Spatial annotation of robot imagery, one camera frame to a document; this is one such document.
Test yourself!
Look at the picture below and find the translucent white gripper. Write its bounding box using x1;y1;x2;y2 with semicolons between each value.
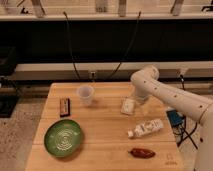
135;96;152;115

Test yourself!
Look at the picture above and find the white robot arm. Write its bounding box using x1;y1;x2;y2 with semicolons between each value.
130;65;213;171

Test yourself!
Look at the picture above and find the white ceramic cup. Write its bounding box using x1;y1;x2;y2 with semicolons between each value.
77;85;94;106

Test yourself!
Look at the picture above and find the green ceramic bowl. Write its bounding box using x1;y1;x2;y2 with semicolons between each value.
44;119;83;158

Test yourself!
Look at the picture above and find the white plastic bottle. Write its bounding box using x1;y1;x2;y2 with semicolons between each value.
127;119;164;138

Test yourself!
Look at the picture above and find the red brown chili pepper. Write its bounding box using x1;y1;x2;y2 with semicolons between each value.
129;148;155;159

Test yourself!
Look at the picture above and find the dark brown rectangular block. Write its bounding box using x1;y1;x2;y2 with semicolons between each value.
60;98;70;117

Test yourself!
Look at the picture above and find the blue device with cables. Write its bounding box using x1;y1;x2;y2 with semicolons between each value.
167;110;183;127

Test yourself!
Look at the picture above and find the black cable on floor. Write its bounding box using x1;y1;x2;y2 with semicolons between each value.
173;74;200;151

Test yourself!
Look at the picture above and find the white wall power outlet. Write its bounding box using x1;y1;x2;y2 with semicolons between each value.
88;71;97;82

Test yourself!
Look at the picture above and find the left black hanging cable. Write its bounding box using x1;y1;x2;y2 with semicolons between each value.
62;11;82;81

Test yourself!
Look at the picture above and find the black hanging cable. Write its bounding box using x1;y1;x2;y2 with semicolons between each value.
62;11;82;81
105;10;142;81

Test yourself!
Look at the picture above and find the right black hanging cable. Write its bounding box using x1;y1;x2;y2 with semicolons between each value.
105;10;142;81

